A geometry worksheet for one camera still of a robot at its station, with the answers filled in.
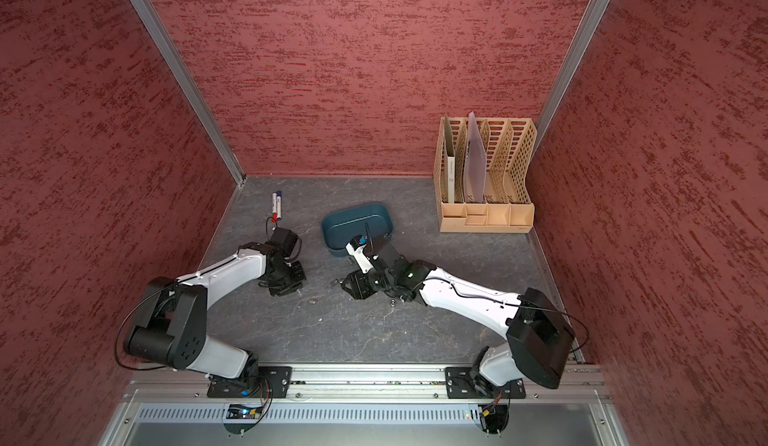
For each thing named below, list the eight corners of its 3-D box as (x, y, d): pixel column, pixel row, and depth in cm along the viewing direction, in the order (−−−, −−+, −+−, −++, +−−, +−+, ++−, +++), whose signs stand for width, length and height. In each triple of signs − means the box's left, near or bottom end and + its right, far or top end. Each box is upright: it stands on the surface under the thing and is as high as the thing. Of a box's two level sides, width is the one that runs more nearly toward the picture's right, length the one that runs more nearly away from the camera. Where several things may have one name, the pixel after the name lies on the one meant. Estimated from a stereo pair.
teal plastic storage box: (330, 261, 99) (327, 254, 95) (317, 224, 109) (314, 217, 105) (398, 236, 105) (398, 229, 102) (380, 203, 115) (380, 195, 112)
